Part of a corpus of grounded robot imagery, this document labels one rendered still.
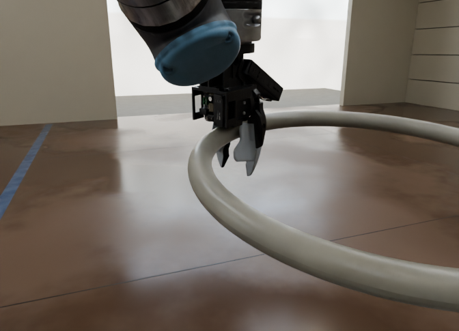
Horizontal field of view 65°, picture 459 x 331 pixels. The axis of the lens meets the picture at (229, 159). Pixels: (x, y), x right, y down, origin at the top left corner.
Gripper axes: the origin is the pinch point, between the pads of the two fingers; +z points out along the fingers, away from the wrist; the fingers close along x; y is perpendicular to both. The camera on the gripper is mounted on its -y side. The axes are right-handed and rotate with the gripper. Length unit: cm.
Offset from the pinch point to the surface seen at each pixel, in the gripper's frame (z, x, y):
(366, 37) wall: 14, -241, -701
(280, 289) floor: 95, -32, -73
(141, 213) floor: 103, -150, -82
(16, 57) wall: 33, -545, -168
